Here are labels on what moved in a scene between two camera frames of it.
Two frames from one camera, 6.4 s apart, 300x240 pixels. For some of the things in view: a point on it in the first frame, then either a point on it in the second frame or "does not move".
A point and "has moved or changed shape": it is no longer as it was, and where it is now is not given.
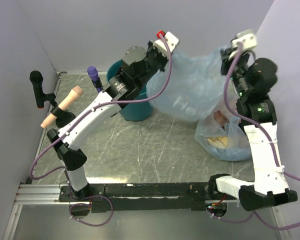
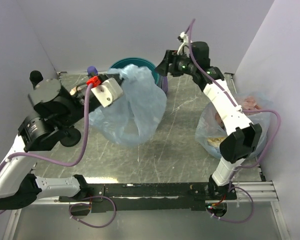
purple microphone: [93, 73] does not move
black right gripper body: [241, 69] → [181, 64]
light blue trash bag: [195, 88] → [135, 116]
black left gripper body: [156, 61] → [78, 105]
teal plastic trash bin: [132, 112] has moved or changed shape
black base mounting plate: [127, 197] does not move
